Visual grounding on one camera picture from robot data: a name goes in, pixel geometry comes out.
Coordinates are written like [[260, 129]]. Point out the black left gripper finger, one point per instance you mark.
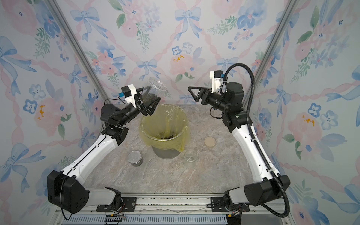
[[141, 93], [151, 106]]

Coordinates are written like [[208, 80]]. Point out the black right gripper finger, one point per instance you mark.
[[196, 93], [190, 88]]

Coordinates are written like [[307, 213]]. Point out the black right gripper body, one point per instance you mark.
[[212, 99]]

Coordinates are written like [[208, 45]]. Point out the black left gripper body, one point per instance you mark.
[[140, 108]]

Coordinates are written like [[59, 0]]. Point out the translucent plastic container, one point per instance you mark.
[[153, 89]]

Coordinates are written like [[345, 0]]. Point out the beige round jar lid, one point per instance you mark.
[[209, 142]]

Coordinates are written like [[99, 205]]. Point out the glass jar with tea leaves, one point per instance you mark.
[[190, 155]]

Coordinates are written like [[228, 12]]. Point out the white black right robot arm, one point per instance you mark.
[[269, 187]]

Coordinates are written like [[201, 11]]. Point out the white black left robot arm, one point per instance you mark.
[[65, 188]]

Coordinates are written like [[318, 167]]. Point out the yellow plastic bin liner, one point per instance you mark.
[[167, 129]]

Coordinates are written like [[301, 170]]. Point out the grey mesh trash bin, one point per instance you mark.
[[166, 153]]

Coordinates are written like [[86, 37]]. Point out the small jar with grey lid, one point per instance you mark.
[[135, 158]]

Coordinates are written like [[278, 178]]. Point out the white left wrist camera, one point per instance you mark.
[[128, 93]]

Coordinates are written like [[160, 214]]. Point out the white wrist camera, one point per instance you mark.
[[217, 81], [128, 93]]

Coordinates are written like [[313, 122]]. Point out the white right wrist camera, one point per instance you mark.
[[217, 81]]

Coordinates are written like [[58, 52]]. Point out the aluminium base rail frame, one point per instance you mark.
[[171, 209]]

